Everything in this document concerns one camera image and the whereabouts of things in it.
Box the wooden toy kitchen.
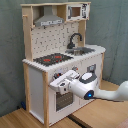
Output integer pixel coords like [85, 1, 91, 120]
[22, 2, 105, 128]

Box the grey ice dispenser panel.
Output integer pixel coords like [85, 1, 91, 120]
[87, 64, 96, 73]

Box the grey toy sink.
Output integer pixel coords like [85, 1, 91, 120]
[66, 47, 94, 56]

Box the toy oven door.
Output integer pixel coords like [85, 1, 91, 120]
[55, 92, 74, 114]

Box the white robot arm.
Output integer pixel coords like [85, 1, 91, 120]
[50, 70, 128, 102]

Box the grey range hood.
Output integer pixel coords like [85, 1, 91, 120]
[35, 5, 64, 27]

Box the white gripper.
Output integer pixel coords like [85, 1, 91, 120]
[50, 70, 80, 95]

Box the white toy microwave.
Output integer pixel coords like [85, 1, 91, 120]
[66, 3, 90, 21]

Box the black toy stovetop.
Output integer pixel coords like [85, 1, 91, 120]
[34, 53, 71, 67]

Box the black toy faucet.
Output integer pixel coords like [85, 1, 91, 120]
[66, 32, 83, 50]

